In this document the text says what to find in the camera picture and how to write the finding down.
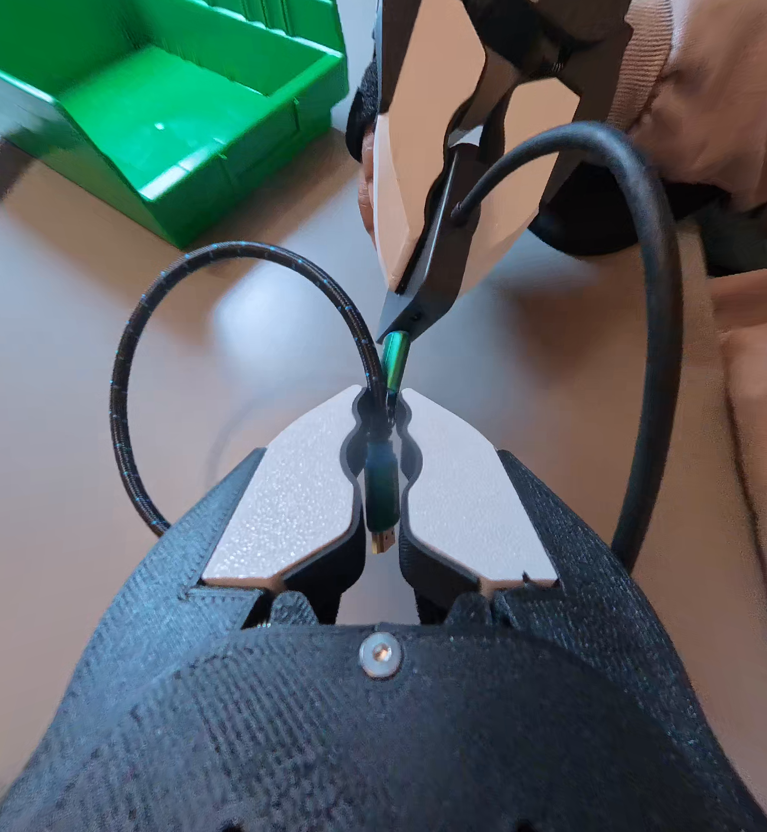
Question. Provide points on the green plastic bin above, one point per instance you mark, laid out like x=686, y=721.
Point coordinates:
x=162, y=130

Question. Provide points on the person's right forearm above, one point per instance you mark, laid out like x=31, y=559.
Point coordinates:
x=715, y=97

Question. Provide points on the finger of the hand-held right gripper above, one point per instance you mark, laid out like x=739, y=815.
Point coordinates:
x=520, y=195
x=409, y=130

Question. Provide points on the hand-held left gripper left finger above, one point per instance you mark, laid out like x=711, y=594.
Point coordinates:
x=292, y=494

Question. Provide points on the person's right hand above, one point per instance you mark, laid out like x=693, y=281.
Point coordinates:
x=360, y=117

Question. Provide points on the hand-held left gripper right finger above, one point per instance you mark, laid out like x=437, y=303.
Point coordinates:
x=468, y=500

